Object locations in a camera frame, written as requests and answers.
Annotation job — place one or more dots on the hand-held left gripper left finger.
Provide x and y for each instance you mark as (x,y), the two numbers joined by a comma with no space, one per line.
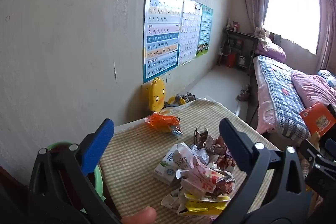
(99,145)

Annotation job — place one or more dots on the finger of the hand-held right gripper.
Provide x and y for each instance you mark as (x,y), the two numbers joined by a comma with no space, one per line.
(332,112)
(309,151)

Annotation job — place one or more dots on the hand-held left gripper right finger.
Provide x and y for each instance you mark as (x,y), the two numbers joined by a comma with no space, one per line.
(236,145)

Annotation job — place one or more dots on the orange printed carton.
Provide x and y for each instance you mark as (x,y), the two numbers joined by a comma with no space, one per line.
(316,117)

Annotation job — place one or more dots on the torn brown cigarette pack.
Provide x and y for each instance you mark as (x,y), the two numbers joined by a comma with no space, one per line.
(200,137)

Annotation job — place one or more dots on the green bin with red inside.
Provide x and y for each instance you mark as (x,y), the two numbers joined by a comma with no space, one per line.
(100,183)

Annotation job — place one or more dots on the pink white carton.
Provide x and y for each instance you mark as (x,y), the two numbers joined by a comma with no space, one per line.
(202,179)

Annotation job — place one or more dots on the yellow wrapper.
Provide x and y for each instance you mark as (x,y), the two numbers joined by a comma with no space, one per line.
(202,205)

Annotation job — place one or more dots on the white blue milk carton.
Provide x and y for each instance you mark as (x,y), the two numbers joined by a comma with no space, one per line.
(165,170)

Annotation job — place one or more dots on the person's left hand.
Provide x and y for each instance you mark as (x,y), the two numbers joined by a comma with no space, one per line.
(139,216)

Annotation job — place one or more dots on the red white crumpled wrapper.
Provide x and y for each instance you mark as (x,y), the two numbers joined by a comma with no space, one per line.
(225,164)

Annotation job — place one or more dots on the pink blanket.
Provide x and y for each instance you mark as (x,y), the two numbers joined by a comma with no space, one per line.
(312,87)

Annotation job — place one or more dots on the yellow checked table mat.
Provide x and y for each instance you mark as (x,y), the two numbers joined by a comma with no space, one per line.
(131,161)

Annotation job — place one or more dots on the blue patterned pillow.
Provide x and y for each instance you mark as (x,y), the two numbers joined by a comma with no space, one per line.
(328,77)

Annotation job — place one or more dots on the bed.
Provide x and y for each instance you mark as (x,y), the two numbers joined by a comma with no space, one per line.
(262,119)

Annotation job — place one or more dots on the silver crumpled wrapper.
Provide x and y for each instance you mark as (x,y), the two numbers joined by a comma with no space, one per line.
(199,153)

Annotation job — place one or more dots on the pair of shoes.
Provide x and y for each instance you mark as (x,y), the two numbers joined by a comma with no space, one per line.
(243,94)

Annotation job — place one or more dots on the white lettered snack carton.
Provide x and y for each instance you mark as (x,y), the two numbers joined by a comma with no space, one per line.
(183,158)

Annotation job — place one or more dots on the small blue candy wrapper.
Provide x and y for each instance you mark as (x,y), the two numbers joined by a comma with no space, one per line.
(177,132)

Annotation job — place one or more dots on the orange snack wrapper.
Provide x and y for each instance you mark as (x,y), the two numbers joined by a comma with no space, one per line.
(160,121)

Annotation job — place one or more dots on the grey plush toy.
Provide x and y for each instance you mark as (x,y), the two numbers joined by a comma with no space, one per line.
(185,98)

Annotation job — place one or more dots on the yellow toy car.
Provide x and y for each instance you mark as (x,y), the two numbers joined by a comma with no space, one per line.
(172,101)

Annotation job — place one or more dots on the purple pillow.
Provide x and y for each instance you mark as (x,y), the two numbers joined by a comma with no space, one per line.
(271,52)

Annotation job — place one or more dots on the small red bin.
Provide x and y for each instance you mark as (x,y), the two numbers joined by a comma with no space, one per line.
(231,60)

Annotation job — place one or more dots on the dark wooden furniture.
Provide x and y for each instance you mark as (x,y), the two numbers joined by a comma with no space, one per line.
(13,195)

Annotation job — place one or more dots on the bundle of clothes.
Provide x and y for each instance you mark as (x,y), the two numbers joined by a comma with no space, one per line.
(263,35)

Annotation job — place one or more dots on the window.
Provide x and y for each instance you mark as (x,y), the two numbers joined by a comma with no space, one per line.
(291,11)

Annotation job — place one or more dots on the dark side table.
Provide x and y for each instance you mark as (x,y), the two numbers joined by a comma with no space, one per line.
(236,35)

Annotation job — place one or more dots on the wall socket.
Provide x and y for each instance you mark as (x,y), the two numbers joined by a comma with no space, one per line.
(165,77)

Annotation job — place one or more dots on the green chart wall poster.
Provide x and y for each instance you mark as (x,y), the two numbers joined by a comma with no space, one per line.
(205,29)

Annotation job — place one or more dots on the white chart wall poster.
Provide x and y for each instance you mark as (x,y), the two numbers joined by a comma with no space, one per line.
(189,35)

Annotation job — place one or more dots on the large blue alphabet wall poster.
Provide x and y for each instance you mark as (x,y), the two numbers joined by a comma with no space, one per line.
(160,29)

